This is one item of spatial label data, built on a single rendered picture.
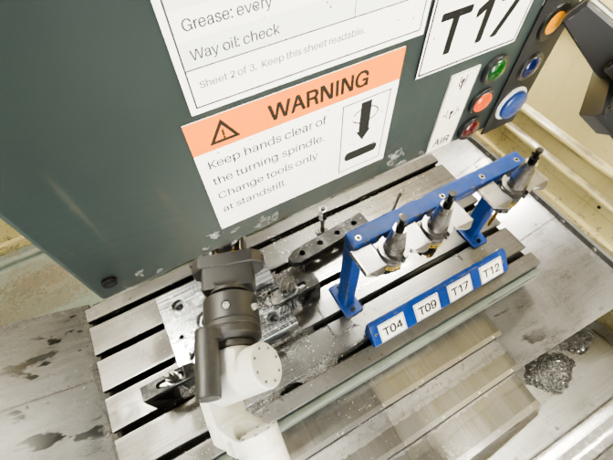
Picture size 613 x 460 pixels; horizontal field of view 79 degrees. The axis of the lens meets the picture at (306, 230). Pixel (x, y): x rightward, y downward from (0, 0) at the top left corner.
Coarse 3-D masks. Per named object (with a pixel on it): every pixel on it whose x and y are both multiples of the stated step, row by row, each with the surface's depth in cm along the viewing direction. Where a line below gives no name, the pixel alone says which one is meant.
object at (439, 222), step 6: (438, 210) 72; (444, 210) 71; (450, 210) 71; (432, 216) 74; (438, 216) 73; (444, 216) 72; (450, 216) 72; (432, 222) 75; (438, 222) 74; (444, 222) 73; (432, 228) 75; (438, 228) 75; (444, 228) 75
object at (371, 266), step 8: (360, 248) 75; (368, 248) 75; (352, 256) 74; (360, 256) 74; (368, 256) 74; (376, 256) 74; (360, 264) 73; (368, 264) 73; (376, 264) 73; (384, 264) 73; (368, 272) 72; (376, 272) 72
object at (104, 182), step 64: (0, 0) 13; (64, 0) 14; (128, 0) 15; (0, 64) 15; (64, 64) 16; (128, 64) 17; (512, 64) 32; (0, 128) 17; (64, 128) 18; (128, 128) 19; (0, 192) 19; (64, 192) 20; (128, 192) 23; (192, 192) 25; (320, 192) 33; (64, 256) 24; (128, 256) 27; (192, 256) 31
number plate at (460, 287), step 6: (468, 276) 100; (456, 282) 99; (462, 282) 100; (468, 282) 100; (450, 288) 99; (456, 288) 99; (462, 288) 100; (468, 288) 101; (450, 294) 99; (456, 294) 100; (462, 294) 101; (450, 300) 100
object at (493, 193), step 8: (488, 184) 83; (496, 184) 83; (480, 192) 82; (488, 192) 82; (496, 192) 82; (488, 200) 81; (496, 200) 81; (504, 200) 81; (512, 200) 81; (496, 208) 80; (504, 208) 80
